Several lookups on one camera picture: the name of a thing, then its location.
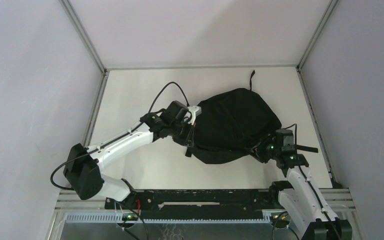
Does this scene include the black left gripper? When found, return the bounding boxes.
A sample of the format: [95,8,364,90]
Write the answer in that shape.
[169,118,197,147]

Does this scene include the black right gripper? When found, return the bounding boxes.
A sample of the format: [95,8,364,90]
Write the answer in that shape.
[244,132,281,163]

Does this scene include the black backpack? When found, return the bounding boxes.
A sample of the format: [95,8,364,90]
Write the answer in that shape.
[185,81,290,165]

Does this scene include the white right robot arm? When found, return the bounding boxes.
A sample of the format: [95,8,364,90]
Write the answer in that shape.
[252,128,353,240]

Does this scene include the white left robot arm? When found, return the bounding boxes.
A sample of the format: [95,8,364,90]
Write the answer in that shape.
[63,100,202,209]

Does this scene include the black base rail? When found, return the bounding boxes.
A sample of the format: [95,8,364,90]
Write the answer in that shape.
[104,180,297,221]

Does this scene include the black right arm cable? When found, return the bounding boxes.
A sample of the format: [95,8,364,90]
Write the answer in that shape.
[271,123,344,240]

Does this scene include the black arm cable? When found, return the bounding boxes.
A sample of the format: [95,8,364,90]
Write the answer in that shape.
[50,81,191,240]
[271,123,344,240]

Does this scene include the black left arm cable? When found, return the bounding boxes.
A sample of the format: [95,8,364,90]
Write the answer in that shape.
[50,81,191,240]

